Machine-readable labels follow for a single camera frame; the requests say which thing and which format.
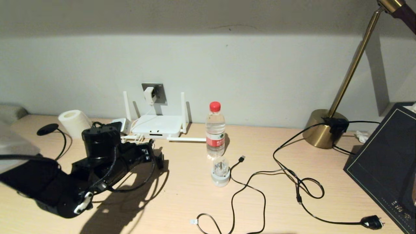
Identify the small white dome humidifier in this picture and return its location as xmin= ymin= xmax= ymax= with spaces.
xmin=211 ymin=156 xmax=231 ymax=187

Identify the thin black cable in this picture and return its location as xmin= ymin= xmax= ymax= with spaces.
xmin=331 ymin=121 xmax=380 ymax=156

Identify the black inline switch box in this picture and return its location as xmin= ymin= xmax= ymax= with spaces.
xmin=322 ymin=118 xmax=349 ymax=137

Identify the clear water bottle red cap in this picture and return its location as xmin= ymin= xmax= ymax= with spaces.
xmin=205 ymin=101 xmax=226 ymax=159

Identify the black lamp power cord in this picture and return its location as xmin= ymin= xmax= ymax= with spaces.
xmin=272 ymin=122 xmax=385 ymax=230

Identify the black round desk grommet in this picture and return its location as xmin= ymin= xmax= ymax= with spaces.
xmin=37 ymin=123 xmax=59 ymax=136

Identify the white power adapter plug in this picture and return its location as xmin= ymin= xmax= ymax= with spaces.
xmin=112 ymin=118 xmax=132 ymax=136

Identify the grey wall socket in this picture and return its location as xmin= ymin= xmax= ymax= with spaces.
xmin=141 ymin=83 xmax=168 ymax=105

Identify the white toilet paper roll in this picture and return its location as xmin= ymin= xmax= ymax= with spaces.
xmin=58 ymin=110 xmax=93 ymax=139

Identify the white adapter cable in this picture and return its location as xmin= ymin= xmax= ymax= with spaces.
xmin=122 ymin=104 xmax=155 ymax=145

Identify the black usb cable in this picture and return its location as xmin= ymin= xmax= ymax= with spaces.
xmin=190 ymin=156 xmax=301 ymax=234

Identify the white wifi router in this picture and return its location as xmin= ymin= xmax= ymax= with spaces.
xmin=121 ymin=91 xmax=207 ymax=142

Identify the black ethernet cable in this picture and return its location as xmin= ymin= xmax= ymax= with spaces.
xmin=54 ymin=128 xmax=67 ymax=161

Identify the brass desk lamp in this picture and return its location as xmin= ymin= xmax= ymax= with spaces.
xmin=303 ymin=0 xmax=416 ymax=150

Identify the white power adapter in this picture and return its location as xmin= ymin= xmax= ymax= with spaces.
xmin=144 ymin=86 xmax=157 ymax=105

